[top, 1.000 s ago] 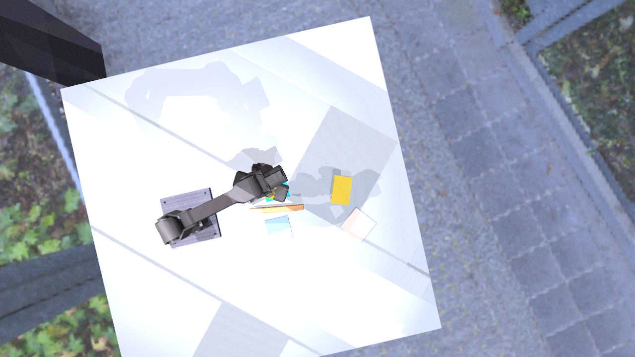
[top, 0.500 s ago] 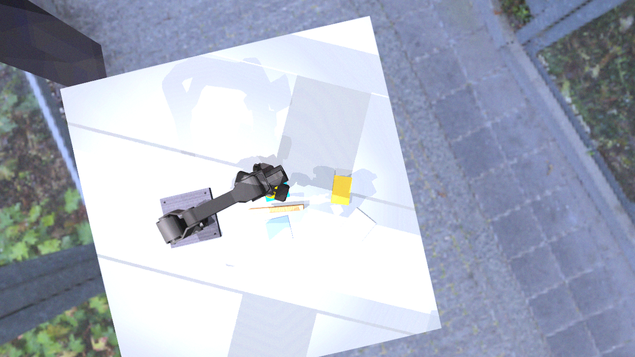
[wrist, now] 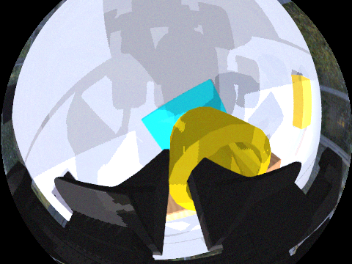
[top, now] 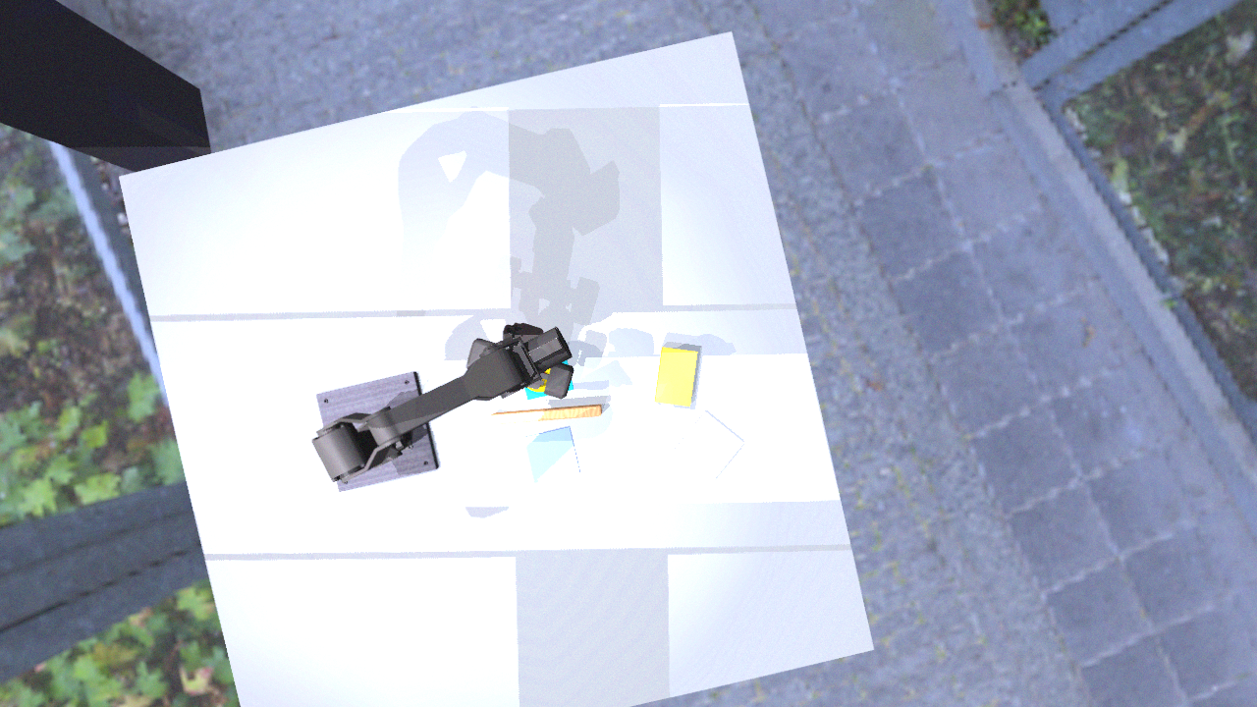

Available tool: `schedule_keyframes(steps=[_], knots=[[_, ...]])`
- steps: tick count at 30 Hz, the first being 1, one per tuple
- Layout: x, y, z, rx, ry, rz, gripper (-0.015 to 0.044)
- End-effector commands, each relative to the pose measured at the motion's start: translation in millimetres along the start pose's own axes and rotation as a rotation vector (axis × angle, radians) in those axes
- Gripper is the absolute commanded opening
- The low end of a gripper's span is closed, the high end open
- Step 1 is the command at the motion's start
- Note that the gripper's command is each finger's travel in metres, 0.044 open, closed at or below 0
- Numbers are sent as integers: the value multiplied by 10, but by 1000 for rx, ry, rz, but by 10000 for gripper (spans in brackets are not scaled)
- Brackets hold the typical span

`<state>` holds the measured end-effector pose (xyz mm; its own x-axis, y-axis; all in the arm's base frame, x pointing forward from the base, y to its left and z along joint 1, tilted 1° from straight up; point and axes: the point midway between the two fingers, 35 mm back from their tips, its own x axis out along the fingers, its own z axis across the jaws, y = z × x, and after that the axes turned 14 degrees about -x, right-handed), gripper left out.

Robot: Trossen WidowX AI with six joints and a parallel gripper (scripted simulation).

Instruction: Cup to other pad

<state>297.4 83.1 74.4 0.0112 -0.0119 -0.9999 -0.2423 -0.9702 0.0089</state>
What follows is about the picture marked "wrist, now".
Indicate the wooden plank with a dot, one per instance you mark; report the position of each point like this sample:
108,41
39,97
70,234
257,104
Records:
175,211

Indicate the yellow rectangular block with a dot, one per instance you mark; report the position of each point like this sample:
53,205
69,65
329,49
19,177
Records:
302,105

